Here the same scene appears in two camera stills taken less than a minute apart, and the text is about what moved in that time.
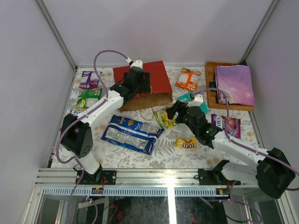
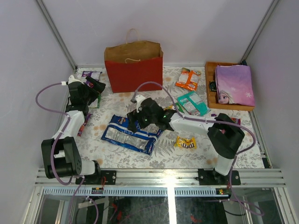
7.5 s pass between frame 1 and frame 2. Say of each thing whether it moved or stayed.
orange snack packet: stayed
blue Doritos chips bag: stayed
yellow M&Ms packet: stayed
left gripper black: moved
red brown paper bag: moved
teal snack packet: stayed
